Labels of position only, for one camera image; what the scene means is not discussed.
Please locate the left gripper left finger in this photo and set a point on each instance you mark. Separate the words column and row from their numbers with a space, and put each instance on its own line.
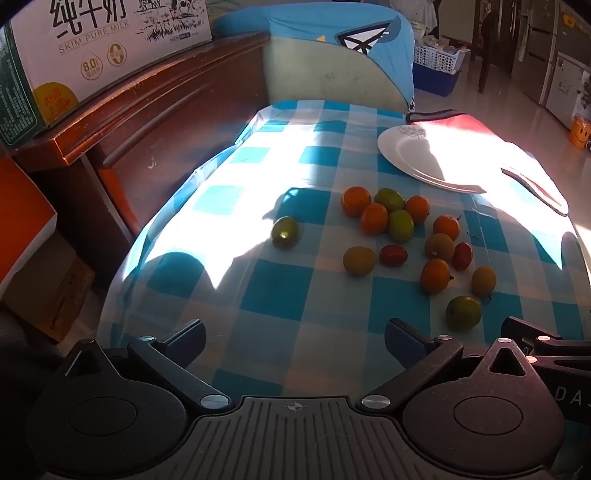
column 165, row 363

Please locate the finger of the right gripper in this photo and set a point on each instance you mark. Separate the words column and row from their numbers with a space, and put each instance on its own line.
column 534, row 340

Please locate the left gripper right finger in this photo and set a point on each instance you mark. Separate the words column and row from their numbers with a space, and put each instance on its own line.
column 427, row 362

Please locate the brown kiwi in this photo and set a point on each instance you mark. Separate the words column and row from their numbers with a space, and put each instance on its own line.
column 440, row 246
column 484, row 281
column 359, row 261

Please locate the small orange tangerine front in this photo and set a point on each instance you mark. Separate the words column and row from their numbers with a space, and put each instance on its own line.
column 435, row 276

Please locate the red cherry tomato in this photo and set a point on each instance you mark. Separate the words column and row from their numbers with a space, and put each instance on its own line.
column 462, row 257
column 393, row 255

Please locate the orange tangerine with stem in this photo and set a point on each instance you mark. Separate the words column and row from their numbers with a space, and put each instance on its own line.
column 448, row 225

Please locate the lone green fruit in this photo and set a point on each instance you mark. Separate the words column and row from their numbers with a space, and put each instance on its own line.
column 285, row 233

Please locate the cardboard box on floor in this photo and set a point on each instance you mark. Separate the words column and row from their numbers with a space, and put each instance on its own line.
column 49, row 291

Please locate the blue checkered tablecloth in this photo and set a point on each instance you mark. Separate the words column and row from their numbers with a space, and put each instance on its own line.
column 299, row 242

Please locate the white ceramic plate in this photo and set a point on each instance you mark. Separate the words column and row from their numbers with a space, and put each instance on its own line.
column 431, row 156

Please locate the orange smiley face stool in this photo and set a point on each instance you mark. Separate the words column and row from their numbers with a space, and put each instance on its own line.
column 580, row 132

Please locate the dark red wooden headboard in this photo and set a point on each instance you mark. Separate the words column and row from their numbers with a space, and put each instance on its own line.
column 109, row 166

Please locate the small white fridge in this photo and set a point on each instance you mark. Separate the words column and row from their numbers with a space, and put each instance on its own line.
column 569, row 94

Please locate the blue storage bin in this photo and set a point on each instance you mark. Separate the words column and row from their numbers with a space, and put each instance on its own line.
column 434, row 81

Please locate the white plastic basket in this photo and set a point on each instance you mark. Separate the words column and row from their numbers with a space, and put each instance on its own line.
column 439, row 56

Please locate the dark wooden chair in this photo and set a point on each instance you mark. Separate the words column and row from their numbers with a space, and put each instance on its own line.
column 488, row 37

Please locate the silver refrigerator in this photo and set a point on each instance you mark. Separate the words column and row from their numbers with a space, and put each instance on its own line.
column 540, row 45

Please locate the blue and green cushion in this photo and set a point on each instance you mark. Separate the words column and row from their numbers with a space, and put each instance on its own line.
column 349, row 52

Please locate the skim milk carton box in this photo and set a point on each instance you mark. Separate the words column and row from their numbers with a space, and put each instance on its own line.
column 55, row 55

